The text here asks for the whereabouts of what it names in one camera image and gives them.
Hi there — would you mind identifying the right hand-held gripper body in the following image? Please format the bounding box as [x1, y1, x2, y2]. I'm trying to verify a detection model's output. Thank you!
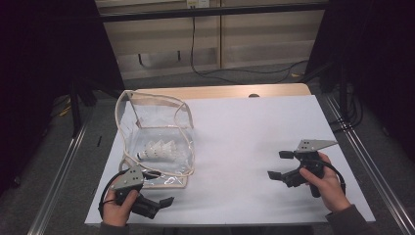
[284, 139, 339, 199]

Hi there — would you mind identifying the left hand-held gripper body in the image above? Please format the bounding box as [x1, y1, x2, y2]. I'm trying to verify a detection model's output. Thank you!
[110, 164, 161, 220]

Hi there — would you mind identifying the clear plastic bag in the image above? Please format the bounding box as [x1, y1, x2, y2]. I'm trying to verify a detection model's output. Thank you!
[115, 89, 197, 190]

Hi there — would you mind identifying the person's left hand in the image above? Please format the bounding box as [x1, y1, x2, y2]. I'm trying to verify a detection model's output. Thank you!
[102, 190, 140, 228]

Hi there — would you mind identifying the person's right hand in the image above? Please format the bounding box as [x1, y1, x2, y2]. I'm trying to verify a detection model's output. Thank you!
[299, 153, 352, 213]

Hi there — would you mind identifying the white table mat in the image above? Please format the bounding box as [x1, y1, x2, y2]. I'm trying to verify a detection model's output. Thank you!
[84, 94, 376, 227]

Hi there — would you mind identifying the black metal stand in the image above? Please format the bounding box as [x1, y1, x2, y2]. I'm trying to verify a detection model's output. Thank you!
[69, 76, 99, 138]
[337, 65, 350, 121]

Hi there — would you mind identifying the black curtain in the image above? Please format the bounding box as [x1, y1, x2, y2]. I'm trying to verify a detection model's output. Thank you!
[304, 0, 415, 161]
[0, 0, 125, 197]

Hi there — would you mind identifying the wooden counter with dark edge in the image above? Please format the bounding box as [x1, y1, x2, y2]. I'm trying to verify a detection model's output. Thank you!
[99, 0, 329, 24]

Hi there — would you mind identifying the left hand-held gripper black cable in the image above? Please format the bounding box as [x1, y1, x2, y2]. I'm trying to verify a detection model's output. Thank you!
[98, 168, 131, 219]

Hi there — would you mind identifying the hand-held gripper black cable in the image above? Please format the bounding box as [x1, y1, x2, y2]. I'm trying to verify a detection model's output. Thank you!
[98, 168, 131, 219]
[321, 160, 346, 197]

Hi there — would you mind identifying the bundle of black cables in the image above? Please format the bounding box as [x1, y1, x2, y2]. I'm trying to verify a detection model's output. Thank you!
[329, 92, 364, 131]

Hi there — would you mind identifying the right hand-held gripper black cable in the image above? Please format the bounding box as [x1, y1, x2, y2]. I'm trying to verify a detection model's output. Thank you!
[321, 160, 346, 197]

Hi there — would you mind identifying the aluminium floor rail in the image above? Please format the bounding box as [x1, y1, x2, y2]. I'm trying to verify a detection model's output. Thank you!
[324, 96, 415, 235]
[27, 121, 91, 235]

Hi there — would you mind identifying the long black power cable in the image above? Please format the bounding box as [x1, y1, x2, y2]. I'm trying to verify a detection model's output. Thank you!
[190, 15, 309, 85]

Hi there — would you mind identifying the white wall outlet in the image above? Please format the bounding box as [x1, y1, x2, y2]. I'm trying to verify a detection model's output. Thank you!
[186, 0, 210, 9]

